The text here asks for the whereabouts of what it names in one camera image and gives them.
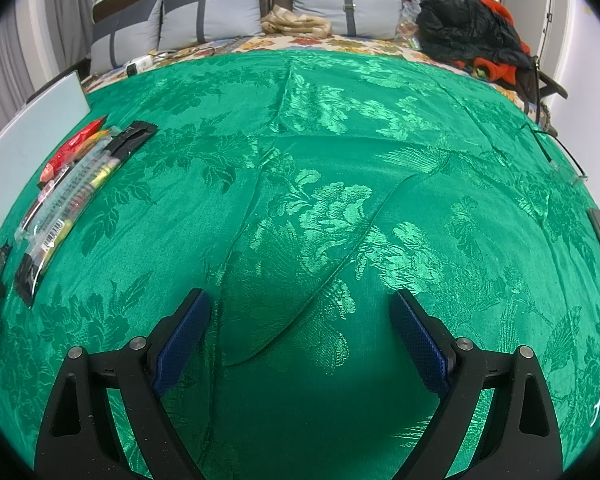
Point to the floral bedsheet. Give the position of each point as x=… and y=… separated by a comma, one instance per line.
x=360, y=44

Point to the red snack packet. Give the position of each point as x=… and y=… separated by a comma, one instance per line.
x=72, y=149

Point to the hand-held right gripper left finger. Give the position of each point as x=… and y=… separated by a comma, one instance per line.
x=180, y=345

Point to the green satin bedspread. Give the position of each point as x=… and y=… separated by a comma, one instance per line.
x=305, y=185

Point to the grey curtain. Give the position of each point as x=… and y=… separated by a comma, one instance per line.
x=70, y=5

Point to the clear bag of sundries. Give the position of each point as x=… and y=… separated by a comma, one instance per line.
x=408, y=30

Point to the white cardboard box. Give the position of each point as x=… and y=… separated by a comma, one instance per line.
x=35, y=125

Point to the folded beige cloth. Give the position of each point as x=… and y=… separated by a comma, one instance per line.
x=295, y=22

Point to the white charger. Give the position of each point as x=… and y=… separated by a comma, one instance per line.
x=140, y=64

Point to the white door frame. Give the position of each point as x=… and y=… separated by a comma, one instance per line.
x=535, y=5

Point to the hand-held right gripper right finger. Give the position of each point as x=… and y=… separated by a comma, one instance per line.
x=422, y=347

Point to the dark chair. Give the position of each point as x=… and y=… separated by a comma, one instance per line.
x=550, y=87

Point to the eyeglasses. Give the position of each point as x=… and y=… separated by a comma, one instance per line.
x=555, y=157

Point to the long clear snack packet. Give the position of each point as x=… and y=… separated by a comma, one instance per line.
x=65, y=195

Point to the yellow green snack packet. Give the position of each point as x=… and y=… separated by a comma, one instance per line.
x=99, y=136

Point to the white pleated curtain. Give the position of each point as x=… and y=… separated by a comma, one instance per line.
x=5, y=80

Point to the red orange clothing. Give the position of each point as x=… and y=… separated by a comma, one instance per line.
x=500, y=10

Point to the black clothing pile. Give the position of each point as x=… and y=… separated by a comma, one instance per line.
x=470, y=25

